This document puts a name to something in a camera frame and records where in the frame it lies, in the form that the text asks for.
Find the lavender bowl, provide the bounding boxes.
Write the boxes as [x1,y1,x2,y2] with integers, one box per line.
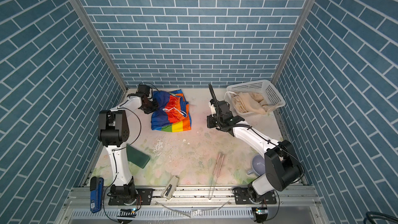
[247,155,265,176]

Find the blue handheld tool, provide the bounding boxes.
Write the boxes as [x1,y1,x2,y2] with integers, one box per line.
[90,176,104,213]

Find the beige shorts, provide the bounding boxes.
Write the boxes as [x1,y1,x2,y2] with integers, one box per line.
[231,92,277,115]

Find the white plastic laundry basket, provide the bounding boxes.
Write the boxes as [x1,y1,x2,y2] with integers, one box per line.
[224,80,286,117]

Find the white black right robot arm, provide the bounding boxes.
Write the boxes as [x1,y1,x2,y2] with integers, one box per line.
[207,84,305,202]

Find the aluminium front rail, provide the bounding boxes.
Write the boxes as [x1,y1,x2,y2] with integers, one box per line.
[62,184,321,209]

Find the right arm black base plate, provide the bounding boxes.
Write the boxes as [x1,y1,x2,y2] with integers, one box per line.
[232,187,277,205]

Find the dark green rectangular block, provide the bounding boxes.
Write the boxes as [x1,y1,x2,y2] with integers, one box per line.
[126,146,151,169]

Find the black cable bundle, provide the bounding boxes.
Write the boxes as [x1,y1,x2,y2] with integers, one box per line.
[363,211,398,224]

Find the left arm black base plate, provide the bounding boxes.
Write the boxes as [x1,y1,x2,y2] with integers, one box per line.
[107,188,154,206]

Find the rainbow striped shorts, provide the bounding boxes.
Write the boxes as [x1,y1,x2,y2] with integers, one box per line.
[151,89,191,132]

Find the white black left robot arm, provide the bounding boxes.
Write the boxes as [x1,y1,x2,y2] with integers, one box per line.
[98,84,159,187]

